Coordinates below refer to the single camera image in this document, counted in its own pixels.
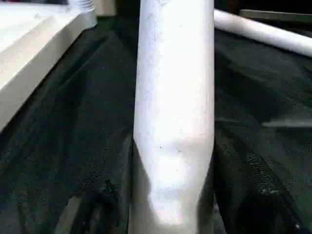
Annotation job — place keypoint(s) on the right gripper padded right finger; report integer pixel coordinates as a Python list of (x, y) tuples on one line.
[(253, 195)]

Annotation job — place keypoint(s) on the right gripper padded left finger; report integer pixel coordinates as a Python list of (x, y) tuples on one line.
[(105, 195)]

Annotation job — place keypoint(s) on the white plastic table leg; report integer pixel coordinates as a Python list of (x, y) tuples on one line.
[(82, 6), (263, 31), (175, 97)]

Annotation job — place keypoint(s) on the white plastic table top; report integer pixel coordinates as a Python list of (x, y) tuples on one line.
[(29, 48)]

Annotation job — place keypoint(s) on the black plastic mat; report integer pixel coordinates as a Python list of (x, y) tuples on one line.
[(73, 122)]

